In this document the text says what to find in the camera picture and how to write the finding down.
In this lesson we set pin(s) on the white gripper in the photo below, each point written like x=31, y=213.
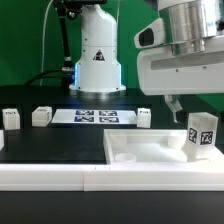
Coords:
x=161, y=73

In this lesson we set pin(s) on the white square tabletop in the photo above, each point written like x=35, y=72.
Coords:
x=130, y=146

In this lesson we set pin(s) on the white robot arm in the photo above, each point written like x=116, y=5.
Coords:
x=181, y=52

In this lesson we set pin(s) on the white L-shaped fence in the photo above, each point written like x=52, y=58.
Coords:
x=201, y=175

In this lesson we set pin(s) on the white tag sheet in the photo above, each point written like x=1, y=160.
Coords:
x=85, y=116

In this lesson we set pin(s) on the white block at left edge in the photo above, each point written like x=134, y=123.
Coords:
x=1, y=139

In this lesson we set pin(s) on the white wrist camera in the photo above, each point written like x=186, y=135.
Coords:
x=155, y=34

